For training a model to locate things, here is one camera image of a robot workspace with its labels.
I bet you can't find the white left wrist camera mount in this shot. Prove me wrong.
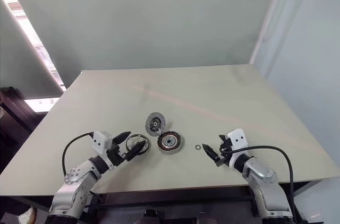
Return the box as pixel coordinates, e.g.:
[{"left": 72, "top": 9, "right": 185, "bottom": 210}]
[{"left": 92, "top": 130, "right": 115, "bottom": 169}]

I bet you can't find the white shoe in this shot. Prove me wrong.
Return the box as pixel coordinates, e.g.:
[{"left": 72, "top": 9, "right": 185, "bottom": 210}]
[{"left": 20, "top": 206, "right": 37, "bottom": 224}]

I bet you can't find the thin metal ring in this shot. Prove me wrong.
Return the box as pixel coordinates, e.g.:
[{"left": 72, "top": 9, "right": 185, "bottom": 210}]
[{"left": 125, "top": 133, "right": 151, "bottom": 156}]

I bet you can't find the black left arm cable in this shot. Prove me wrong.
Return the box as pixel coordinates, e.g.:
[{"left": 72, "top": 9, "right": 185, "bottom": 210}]
[{"left": 62, "top": 132, "right": 94, "bottom": 177}]

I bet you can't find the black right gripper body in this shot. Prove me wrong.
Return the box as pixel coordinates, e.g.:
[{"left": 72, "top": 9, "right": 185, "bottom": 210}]
[{"left": 215, "top": 139, "right": 233, "bottom": 168}]

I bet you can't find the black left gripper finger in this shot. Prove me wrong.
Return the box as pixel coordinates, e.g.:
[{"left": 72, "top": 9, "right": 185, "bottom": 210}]
[
  {"left": 124, "top": 141, "right": 146, "bottom": 162},
  {"left": 113, "top": 131, "right": 131, "bottom": 145}
]

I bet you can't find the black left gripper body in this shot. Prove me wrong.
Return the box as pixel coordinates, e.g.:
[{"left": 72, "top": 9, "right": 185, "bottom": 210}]
[{"left": 106, "top": 141, "right": 129, "bottom": 168}]

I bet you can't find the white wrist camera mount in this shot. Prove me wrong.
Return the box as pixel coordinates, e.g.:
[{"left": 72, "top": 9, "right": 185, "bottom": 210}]
[
  {"left": 92, "top": 130, "right": 115, "bottom": 169},
  {"left": 225, "top": 128, "right": 250, "bottom": 169}
]

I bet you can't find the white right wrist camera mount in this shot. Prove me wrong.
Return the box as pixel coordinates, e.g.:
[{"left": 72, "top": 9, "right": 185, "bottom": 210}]
[{"left": 225, "top": 128, "right": 250, "bottom": 169}]

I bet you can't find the grey disc rotor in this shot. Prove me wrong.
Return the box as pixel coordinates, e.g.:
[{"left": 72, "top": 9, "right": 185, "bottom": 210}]
[{"left": 145, "top": 111, "right": 167, "bottom": 136}]

